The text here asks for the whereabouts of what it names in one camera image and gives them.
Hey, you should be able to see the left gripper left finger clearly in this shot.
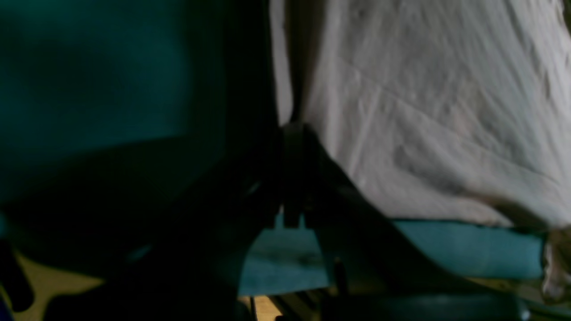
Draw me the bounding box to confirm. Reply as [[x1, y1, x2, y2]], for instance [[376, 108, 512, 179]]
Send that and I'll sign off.
[[45, 132, 284, 321]]

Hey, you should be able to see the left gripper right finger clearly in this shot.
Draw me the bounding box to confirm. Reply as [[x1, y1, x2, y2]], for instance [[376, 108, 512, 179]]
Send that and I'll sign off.
[[285, 123, 530, 321]]

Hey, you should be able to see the pinkish-brown T-shirt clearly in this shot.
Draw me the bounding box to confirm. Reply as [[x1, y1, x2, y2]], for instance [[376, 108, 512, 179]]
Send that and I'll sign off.
[[269, 0, 571, 303]]

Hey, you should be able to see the blue table cloth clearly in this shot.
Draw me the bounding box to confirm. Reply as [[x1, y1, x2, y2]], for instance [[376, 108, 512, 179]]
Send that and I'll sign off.
[[1, 0, 548, 296]]

